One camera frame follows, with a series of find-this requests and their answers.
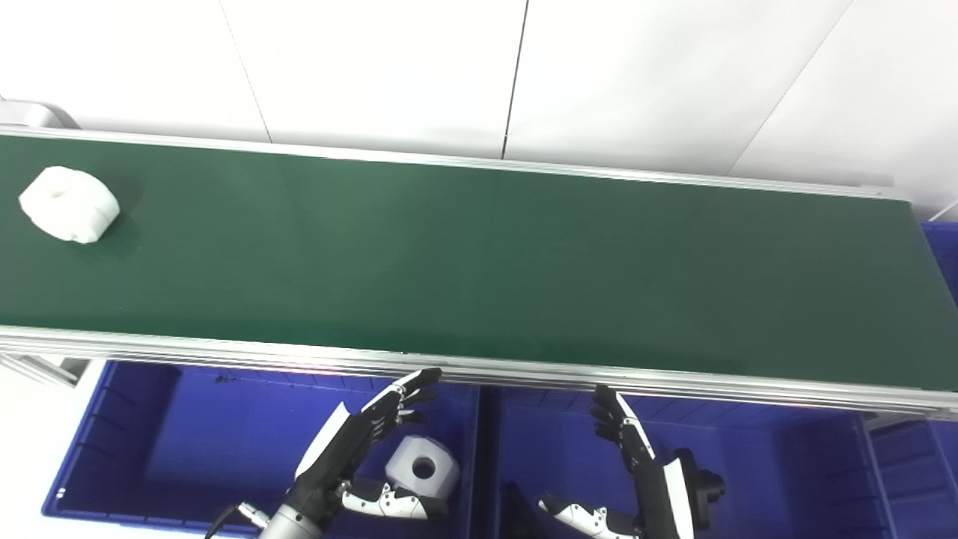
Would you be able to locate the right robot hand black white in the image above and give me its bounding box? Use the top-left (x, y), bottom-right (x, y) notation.
top-left (539, 384), bottom-right (695, 539)

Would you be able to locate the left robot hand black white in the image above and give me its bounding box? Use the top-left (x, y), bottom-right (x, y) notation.
top-left (287, 367), bottom-right (450, 525)

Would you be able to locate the white round part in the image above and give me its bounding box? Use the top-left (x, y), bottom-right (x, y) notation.
top-left (19, 166), bottom-right (120, 244)

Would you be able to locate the black plastic part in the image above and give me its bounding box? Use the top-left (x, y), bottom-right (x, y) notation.
top-left (674, 449), bottom-right (725, 529)

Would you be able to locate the white octagonal part with hole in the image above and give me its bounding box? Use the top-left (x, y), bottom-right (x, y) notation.
top-left (385, 436), bottom-right (460, 501)

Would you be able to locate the blue plastic bin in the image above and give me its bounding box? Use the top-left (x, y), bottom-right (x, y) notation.
top-left (41, 359), bottom-right (483, 539)
top-left (868, 221), bottom-right (958, 539)
top-left (479, 386), bottom-right (899, 539)

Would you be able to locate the green conveyor belt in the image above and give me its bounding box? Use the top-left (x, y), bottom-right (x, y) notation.
top-left (0, 135), bottom-right (958, 392)
top-left (0, 124), bottom-right (958, 420)

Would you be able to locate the grey conveyor end cap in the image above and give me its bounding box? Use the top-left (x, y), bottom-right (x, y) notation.
top-left (0, 101), bottom-right (79, 130)

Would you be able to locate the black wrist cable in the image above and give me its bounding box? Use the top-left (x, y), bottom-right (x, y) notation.
top-left (206, 503), bottom-right (289, 539)

